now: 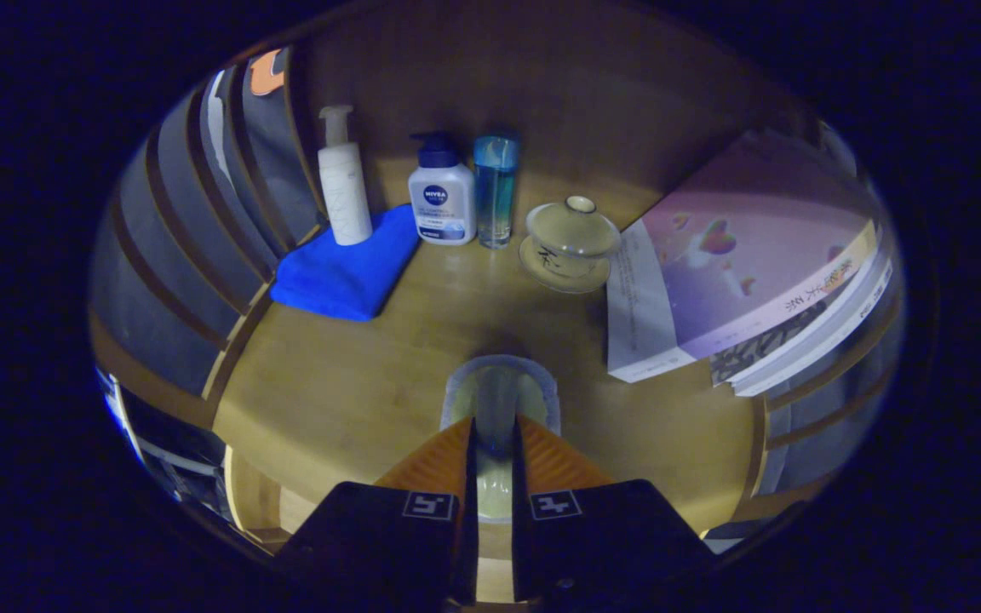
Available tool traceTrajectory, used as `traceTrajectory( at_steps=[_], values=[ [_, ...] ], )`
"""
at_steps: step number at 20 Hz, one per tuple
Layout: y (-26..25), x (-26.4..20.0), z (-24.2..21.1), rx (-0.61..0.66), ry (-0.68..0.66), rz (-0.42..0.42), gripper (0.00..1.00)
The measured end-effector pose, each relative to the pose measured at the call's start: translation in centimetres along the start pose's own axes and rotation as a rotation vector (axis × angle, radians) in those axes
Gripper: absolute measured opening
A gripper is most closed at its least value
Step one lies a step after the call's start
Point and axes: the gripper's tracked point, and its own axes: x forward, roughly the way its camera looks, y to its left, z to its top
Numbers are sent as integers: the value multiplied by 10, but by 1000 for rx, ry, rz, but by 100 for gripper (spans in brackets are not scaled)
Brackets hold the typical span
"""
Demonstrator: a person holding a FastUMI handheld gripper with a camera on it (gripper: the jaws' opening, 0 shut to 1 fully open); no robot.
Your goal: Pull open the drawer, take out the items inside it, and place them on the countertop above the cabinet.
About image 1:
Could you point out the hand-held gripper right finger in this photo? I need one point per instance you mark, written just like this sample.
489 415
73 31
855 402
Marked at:
520 511

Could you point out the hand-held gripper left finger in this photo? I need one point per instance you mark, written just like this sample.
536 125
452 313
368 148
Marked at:
469 511

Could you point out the pale green conical vase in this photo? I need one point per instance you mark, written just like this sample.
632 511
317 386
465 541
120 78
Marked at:
499 383

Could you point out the wooden countertop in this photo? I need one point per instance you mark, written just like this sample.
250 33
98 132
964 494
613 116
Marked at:
346 383

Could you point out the wooden cabinet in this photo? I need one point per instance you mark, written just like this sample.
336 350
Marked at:
593 85

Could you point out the blue folded cloth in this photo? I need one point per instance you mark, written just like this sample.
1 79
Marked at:
346 272

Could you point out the lidded ceramic tea bowl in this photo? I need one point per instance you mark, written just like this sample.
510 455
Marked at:
571 243

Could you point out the plain white book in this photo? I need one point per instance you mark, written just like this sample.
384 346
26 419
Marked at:
763 351

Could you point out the white bottle with blue cap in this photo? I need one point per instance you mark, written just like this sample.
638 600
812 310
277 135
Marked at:
442 200

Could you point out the clear blue bottle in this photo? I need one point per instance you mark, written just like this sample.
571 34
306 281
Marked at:
496 191

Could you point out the purple cover book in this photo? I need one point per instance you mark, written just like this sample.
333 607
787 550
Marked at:
737 255

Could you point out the white pump bottle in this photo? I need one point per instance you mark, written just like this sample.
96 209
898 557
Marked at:
344 183

